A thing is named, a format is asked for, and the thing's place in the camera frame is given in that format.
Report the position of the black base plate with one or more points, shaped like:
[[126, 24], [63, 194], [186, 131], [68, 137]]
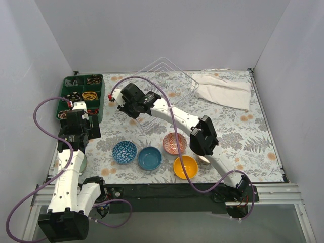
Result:
[[178, 197]]

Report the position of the aluminium frame rail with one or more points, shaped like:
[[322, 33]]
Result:
[[176, 213]]

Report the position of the white folded cloth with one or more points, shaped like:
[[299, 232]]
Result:
[[235, 95]]

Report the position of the white bowl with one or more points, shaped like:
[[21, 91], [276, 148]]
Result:
[[202, 159]]

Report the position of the yellow rubber bands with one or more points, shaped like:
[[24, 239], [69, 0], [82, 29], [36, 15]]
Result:
[[89, 96]]

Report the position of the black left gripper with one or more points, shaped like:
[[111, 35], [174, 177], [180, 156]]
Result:
[[93, 127]]

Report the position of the light green flower bowl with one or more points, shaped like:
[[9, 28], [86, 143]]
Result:
[[83, 165]]

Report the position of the floral patterned table mat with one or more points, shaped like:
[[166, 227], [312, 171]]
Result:
[[243, 137]]

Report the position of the green compartment organizer tray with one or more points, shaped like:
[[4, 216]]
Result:
[[74, 86]]

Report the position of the white wire dish rack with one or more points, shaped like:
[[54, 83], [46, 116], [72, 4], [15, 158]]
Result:
[[175, 83]]

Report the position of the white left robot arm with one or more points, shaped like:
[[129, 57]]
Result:
[[66, 218]]

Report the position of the blue triangle patterned bowl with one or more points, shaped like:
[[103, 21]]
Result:
[[124, 152]]

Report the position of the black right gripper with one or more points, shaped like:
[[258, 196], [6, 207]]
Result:
[[127, 111]]

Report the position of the solid blue bowl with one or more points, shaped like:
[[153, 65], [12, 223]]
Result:
[[149, 158]]

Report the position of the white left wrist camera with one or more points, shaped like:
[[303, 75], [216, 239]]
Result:
[[77, 110]]

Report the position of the yellow bowl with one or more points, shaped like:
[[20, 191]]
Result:
[[190, 165]]

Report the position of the orange patterned bowl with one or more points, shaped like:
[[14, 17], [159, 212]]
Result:
[[170, 144]]

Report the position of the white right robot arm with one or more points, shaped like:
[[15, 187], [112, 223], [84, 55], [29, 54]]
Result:
[[203, 138]]

